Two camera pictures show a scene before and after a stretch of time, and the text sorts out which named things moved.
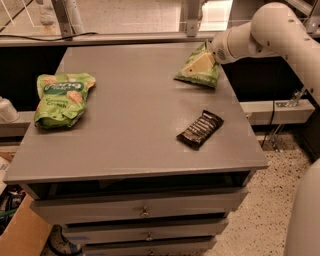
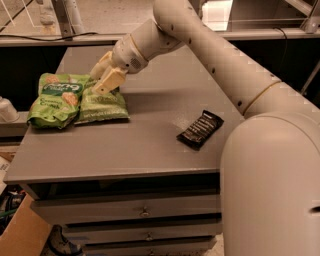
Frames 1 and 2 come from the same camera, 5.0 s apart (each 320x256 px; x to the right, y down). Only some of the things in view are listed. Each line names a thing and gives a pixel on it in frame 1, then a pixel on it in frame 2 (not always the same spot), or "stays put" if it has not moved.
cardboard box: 26,232 stays put
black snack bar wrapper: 200,130 stays put
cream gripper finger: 203,63 -> 113,79
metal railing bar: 106,39 stays put
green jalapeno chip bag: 207,77 -> 100,107
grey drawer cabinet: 118,180 stays put
